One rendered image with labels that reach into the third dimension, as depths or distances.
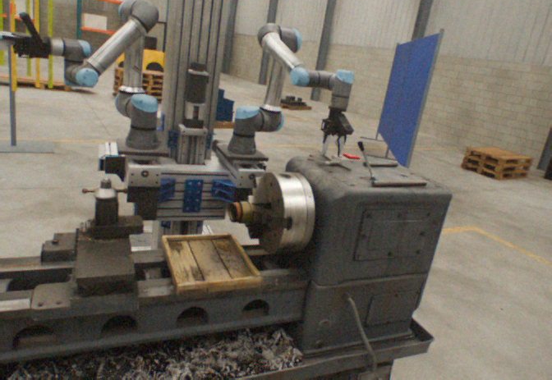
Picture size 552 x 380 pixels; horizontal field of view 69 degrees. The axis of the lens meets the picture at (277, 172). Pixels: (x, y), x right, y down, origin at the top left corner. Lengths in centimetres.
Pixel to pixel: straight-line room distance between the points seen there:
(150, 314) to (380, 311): 94
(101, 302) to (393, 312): 118
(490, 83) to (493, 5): 210
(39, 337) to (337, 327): 106
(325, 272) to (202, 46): 124
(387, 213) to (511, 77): 1095
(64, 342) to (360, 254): 105
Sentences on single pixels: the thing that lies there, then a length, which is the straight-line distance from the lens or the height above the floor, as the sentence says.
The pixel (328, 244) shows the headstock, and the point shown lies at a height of 104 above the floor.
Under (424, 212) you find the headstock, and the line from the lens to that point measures 174.
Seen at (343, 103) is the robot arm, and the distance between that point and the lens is 173.
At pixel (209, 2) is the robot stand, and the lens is 214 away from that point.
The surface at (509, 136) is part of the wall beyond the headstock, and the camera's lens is 1225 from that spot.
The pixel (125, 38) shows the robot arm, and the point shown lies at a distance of 188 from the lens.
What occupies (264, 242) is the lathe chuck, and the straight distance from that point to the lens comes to 163.
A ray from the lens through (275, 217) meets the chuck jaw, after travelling 145.
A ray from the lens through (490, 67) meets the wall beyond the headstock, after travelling 1276.
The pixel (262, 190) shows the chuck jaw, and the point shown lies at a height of 116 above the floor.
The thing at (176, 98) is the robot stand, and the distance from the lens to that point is 214.
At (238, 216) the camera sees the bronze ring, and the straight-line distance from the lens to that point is 151.
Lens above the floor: 167
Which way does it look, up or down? 16 degrees down
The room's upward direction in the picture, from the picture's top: 9 degrees clockwise
